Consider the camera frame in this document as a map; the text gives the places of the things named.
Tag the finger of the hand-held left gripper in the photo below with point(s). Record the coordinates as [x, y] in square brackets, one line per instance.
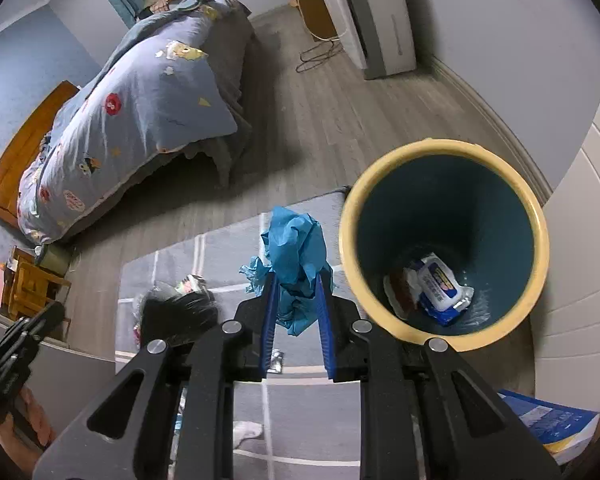
[42, 322]

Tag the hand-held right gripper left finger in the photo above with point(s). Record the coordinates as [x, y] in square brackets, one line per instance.
[269, 325]

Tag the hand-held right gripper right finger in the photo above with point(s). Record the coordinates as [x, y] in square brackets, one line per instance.
[326, 332]

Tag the yellow rimmed teal trash bin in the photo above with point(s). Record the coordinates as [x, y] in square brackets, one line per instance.
[455, 200]

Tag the person's left hand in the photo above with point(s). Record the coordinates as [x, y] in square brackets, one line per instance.
[37, 415]

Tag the silver foil wrapper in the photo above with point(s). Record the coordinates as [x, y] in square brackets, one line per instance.
[277, 360]

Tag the wooden stool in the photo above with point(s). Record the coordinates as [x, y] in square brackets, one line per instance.
[30, 285]

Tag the green jar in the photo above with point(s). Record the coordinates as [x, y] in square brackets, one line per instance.
[55, 260]

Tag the brown snack wrapper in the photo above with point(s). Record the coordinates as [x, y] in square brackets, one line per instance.
[402, 292]

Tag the grey rug with white lines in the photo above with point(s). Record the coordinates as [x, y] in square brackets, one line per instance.
[215, 255]

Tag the shiny crumpled wrapper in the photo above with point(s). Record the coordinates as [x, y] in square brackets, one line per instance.
[191, 282]

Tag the black plastic bag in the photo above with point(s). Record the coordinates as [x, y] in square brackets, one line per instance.
[180, 310]

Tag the white blue wet wipes pack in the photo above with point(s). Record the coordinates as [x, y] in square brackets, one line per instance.
[440, 285]

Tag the bed with patterned blue duvet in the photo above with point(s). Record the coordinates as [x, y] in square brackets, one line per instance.
[130, 110]

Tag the blue yellow printed package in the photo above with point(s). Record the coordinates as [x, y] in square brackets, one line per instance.
[550, 415]

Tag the white panelled door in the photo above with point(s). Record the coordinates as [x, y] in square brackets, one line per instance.
[590, 260]

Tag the white standing air conditioner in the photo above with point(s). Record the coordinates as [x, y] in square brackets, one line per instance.
[380, 15]

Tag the wooden cabinet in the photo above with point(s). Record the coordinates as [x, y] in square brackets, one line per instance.
[310, 5]

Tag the grey round cushion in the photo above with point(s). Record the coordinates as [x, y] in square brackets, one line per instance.
[192, 2]

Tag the wooden bed frame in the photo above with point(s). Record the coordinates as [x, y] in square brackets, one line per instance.
[25, 140]

